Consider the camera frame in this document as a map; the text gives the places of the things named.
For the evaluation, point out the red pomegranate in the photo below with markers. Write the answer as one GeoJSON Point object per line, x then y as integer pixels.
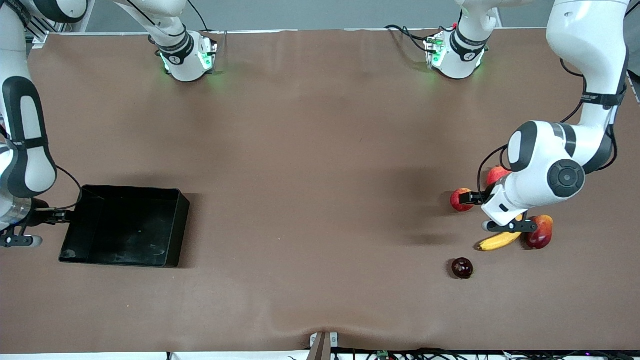
{"type": "Point", "coordinates": [496, 175]}

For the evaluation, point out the red apple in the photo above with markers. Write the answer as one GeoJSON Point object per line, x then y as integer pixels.
{"type": "Point", "coordinates": [457, 208]}

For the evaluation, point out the black plastic box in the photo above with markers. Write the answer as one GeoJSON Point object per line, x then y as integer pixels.
{"type": "Point", "coordinates": [125, 230]}

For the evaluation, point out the aluminium frame profile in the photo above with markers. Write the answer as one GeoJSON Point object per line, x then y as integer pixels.
{"type": "Point", "coordinates": [50, 27]}

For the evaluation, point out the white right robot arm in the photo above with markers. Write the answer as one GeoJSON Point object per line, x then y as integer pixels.
{"type": "Point", "coordinates": [25, 165]}

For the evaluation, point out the red mango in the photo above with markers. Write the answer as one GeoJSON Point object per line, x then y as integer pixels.
{"type": "Point", "coordinates": [541, 239]}

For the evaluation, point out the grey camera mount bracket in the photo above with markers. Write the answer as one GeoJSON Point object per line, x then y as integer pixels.
{"type": "Point", "coordinates": [320, 350]}

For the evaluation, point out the dark purple round fruit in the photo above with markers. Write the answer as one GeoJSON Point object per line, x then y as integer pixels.
{"type": "Point", "coordinates": [462, 268]}

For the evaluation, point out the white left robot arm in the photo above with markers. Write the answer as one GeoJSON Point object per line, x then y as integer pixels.
{"type": "Point", "coordinates": [545, 155]}

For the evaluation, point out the brown table cover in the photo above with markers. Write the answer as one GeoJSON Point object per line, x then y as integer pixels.
{"type": "Point", "coordinates": [150, 300]}

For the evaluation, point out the yellow banana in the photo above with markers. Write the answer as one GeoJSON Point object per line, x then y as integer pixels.
{"type": "Point", "coordinates": [497, 242]}

